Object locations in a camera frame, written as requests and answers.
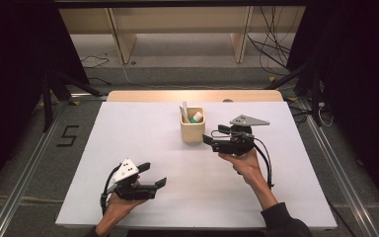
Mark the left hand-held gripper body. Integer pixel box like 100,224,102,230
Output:
107,158,157,201

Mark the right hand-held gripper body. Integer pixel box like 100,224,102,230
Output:
211,114,270,157

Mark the cream square cup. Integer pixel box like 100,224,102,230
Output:
180,107,206,144

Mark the white and green glue stick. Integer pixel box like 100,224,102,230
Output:
189,111,204,124

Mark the person's right hand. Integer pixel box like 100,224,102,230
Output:
217,147,269,191

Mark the person's left hand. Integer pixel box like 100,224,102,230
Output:
102,193,147,226

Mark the white table sheet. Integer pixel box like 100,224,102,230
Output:
54,101,339,230

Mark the wooden table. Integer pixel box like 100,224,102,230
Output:
107,90,284,103

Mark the black metal stand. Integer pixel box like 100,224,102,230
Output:
40,70,105,132
265,60,324,128

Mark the light wooden shelf unit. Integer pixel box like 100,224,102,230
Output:
58,5,307,65

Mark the black overhead bar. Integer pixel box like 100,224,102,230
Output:
53,0,310,8

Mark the black curtain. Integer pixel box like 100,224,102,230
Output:
285,0,379,218
0,0,92,202

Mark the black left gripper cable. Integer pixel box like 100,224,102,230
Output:
100,163,123,215

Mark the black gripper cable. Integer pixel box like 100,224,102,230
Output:
252,135,275,190
100,163,123,215

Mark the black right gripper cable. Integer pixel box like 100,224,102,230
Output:
252,135,275,190

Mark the white plug with cable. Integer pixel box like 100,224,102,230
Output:
318,102,334,128

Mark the tangle of black floor cables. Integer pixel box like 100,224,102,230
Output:
247,6,294,77

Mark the aluminium floor rail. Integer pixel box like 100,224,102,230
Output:
297,98,379,237
0,102,68,237

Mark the thin black floor cable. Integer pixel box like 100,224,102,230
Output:
80,53,112,86

